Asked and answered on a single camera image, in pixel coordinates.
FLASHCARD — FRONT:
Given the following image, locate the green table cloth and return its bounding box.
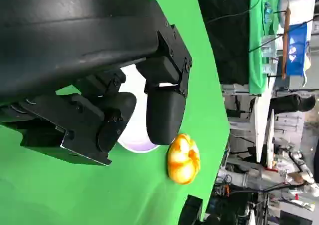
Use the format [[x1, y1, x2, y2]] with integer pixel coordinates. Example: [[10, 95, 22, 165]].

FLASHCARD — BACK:
[[0, 0, 230, 225]]

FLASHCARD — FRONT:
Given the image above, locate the black backdrop cloth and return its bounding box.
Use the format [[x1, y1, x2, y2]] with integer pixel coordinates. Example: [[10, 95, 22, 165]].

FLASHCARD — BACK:
[[195, 0, 251, 86]]

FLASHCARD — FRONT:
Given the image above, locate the white desk panel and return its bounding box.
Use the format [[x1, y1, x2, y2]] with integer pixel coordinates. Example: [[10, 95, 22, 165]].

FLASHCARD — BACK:
[[253, 82, 275, 166]]

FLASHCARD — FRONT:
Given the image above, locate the black office chair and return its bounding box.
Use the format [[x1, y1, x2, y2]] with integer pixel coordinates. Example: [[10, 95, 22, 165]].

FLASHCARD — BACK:
[[270, 94, 316, 114]]

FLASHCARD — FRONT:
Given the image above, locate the brown wooden stick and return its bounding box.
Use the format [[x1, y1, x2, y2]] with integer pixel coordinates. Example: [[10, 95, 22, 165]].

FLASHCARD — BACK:
[[282, 7, 292, 80]]

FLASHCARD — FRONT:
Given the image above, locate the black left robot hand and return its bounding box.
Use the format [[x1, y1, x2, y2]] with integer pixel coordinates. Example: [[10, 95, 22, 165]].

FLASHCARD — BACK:
[[0, 0, 193, 167]]

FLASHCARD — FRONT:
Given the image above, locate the green draped cloth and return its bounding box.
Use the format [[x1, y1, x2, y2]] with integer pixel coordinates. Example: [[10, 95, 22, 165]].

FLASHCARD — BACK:
[[248, 0, 284, 97]]

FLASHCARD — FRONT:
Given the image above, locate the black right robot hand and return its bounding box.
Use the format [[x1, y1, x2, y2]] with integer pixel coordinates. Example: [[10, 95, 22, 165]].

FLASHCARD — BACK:
[[178, 195, 203, 225]]

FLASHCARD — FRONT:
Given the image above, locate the blue and white banner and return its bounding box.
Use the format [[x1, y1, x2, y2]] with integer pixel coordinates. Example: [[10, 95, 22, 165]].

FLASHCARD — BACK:
[[286, 23, 309, 76]]

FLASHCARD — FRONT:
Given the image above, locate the lilac plate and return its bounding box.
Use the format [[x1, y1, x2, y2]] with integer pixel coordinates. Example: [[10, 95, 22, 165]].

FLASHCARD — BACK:
[[116, 64, 160, 154]]

